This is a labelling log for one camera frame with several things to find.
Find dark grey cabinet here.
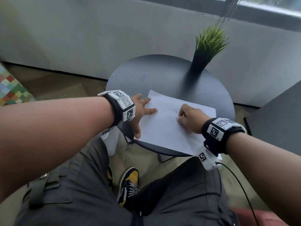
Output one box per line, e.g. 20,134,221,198
243,80,301,156

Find round black side table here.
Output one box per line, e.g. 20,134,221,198
106,54,235,163

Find person's right forearm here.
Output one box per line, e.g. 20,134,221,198
225,132,301,226

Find colourful checkered rug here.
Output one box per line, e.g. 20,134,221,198
0,63,36,107

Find white paper sheet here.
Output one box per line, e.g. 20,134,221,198
137,90,223,161

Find wrist camera marker band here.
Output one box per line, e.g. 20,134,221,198
196,117,247,171
97,90,136,157

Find green artificial grass plant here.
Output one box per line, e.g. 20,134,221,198
195,24,230,66

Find left wrist camera marker band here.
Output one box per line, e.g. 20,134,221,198
97,90,136,157

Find black plant pot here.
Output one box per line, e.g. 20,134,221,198
189,51,212,76

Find yellow black sneaker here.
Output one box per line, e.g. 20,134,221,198
116,167,140,208

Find thin black cable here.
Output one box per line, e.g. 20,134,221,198
215,162,260,226

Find person's left hand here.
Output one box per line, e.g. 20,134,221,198
128,93,158,140

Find grey trousers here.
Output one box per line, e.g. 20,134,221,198
14,137,238,226

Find person's right hand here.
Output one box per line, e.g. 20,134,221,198
176,104,211,134

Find red seat cushion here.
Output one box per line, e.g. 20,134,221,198
230,207,290,226

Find right wrist camera marker band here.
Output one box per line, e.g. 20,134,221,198
196,117,247,171

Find person's left forearm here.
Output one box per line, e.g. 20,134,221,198
0,96,116,203

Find metal blind bead chain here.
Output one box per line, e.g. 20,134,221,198
221,0,241,22

